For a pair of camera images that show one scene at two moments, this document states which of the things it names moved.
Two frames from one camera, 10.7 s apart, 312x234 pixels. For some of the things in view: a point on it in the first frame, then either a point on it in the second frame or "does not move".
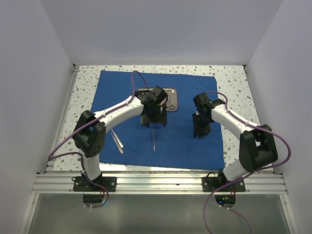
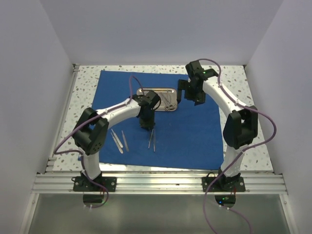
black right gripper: [204, 131] -> [184, 85]
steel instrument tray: [171, 104] does not move
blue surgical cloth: [155, 145] does not move
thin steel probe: [153, 133] does not move
